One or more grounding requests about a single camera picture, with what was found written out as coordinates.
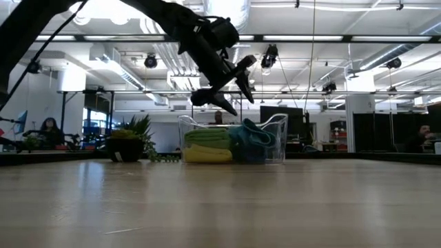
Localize hanging black camera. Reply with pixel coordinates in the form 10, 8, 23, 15
143, 53, 158, 70
26, 59, 43, 75
260, 43, 279, 70
385, 56, 402, 70

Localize green microfiber towel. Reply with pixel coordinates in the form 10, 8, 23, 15
183, 127, 232, 151

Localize black aluminium table frame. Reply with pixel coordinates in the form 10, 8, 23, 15
0, 149, 441, 166

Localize yellow microfiber towel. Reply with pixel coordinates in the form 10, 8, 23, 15
182, 143, 234, 164

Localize teal microfiber towel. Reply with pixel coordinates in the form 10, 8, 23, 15
228, 117, 277, 165

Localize black computer monitor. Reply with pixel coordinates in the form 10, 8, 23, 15
260, 105, 305, 136

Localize clear plastic bin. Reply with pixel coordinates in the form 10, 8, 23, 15
177, 113, 289, 165

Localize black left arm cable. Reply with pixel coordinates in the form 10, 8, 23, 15
0, 0, 89, 112

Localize black partition panels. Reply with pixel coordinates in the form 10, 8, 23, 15
353, 112, 428, 154

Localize small background plant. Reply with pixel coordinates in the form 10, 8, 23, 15
23, 135, 41, 151

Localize person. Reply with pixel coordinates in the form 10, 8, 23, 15
403, 123, 437, 154
208, 110, 225, 126
38, 117, 65, 149

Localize tilted screen on stand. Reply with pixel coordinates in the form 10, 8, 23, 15
14, 110, 29, 134

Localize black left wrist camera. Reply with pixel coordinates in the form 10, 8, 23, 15
225, 54, 258, 81

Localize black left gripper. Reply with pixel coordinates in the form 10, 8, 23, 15
177, 15, 256, 117

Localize potted succulent plant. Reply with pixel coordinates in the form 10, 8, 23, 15
104, 114, 181, 164

